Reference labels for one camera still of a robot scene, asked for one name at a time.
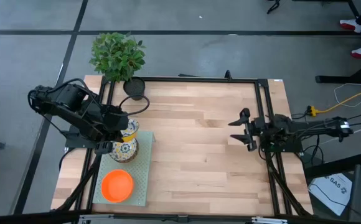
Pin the black floor beam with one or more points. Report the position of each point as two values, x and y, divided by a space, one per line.
339 165

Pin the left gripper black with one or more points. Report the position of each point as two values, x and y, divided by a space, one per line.
115 119

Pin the green plant in black pot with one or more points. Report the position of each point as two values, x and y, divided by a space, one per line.
116 56

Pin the small black clamp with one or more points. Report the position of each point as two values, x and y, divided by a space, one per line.
228 74

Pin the white printed bag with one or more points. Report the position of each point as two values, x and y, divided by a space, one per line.
333 189

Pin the orange plastic bowl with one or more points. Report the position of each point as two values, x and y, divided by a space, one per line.
117 185

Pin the silver metal bracket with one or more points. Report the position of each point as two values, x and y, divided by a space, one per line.
96 217
269 220

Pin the black aluminium rig frame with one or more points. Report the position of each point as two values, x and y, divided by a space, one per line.
199 79

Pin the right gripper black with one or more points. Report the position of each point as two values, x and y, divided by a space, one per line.
260 127

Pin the pale green perforated metal shelf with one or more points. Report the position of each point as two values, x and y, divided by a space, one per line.
143 174

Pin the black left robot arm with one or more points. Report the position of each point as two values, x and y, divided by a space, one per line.
65 102

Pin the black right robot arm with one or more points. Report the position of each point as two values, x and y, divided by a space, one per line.
314 129

